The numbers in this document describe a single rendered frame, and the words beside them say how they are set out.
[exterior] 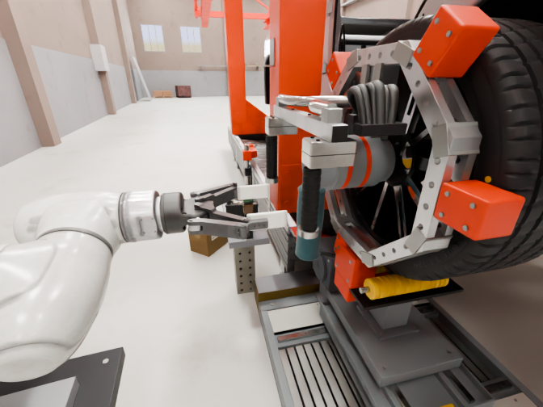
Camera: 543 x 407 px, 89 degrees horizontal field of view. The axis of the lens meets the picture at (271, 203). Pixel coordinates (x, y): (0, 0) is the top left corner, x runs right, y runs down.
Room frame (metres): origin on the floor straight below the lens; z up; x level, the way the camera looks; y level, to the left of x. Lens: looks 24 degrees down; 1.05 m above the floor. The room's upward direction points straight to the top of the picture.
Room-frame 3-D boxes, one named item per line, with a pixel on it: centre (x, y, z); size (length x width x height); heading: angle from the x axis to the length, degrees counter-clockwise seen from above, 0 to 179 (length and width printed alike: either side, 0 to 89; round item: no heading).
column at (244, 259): (1.20, 0.14, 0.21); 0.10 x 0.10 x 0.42; 13
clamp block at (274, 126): (0.85, -0.03, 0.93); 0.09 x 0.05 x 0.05; 103
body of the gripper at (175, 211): (0.45, 0.15, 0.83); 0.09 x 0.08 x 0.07; 103
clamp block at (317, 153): (0.52, -0.11, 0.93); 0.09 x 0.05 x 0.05; 103
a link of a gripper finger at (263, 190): (0.55, 0.04, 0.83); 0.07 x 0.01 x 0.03; 103
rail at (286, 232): (2.38, 0.16, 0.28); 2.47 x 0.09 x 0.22; 13
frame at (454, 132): (0.73, -0.27, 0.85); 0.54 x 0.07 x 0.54; 13
